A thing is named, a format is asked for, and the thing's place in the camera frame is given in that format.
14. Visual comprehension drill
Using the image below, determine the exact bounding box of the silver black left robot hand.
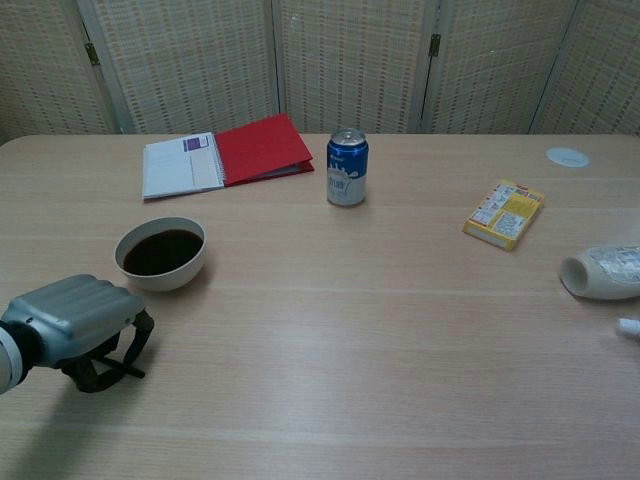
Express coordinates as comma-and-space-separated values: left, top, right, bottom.
2, 273, 155, 394

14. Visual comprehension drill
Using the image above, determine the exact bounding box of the white bowl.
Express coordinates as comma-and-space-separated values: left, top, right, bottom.
113, 215, 207, 293

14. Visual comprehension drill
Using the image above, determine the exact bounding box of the red spiral notebook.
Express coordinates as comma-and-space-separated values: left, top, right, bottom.
141, 112, 315, 202

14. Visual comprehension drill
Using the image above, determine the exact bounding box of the woven folding screen panel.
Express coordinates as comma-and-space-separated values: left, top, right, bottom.
0, 0, 119, 146
409, 0, 584, 135
74, 0, 286, 135
529, 0, 640, 136
272, 0, 441, 135

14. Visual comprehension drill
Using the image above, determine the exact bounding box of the blue white drink can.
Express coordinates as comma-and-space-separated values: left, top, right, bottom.
326, 128, 369, 208

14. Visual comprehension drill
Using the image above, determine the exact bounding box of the yellow cardboard box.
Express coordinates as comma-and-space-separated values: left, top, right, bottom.
461, 179, 546, 252

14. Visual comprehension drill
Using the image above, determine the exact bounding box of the white round table cap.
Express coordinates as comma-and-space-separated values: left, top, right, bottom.
545, 146, 590, 168

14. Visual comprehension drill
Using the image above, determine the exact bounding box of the cream squeeze bottle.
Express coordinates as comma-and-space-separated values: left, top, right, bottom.
558, 244, 640, 301

